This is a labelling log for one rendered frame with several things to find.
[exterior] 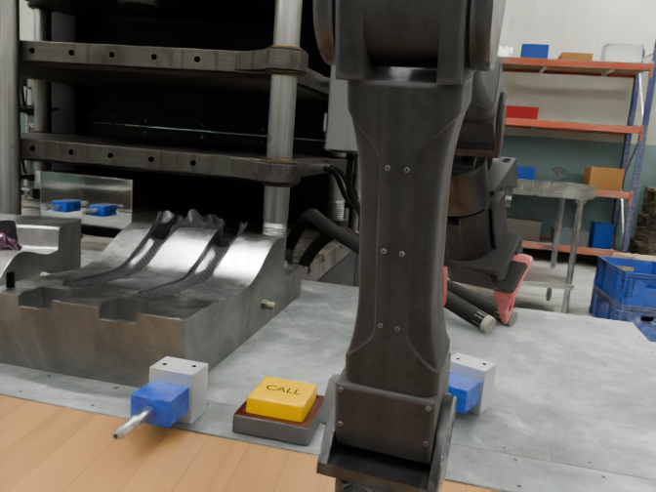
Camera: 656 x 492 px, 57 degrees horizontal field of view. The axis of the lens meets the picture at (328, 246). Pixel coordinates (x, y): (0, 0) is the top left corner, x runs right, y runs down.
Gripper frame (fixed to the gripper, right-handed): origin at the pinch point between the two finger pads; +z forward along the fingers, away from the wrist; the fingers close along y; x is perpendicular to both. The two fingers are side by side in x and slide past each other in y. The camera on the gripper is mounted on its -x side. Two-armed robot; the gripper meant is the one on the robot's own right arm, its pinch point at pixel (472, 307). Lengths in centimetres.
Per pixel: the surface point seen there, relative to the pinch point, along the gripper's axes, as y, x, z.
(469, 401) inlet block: -2.4, 8.4, 6.1
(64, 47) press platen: 124, -41, -17
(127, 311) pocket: 35.9, 20.2, -6.1
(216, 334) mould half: 28.5, 14.7, 0.3
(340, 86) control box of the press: 60, -66, 3
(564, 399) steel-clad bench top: -9.3, -3.7, 16.0
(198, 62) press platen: 90, -52, -9
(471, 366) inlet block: -1.0, 4.2, 5.3
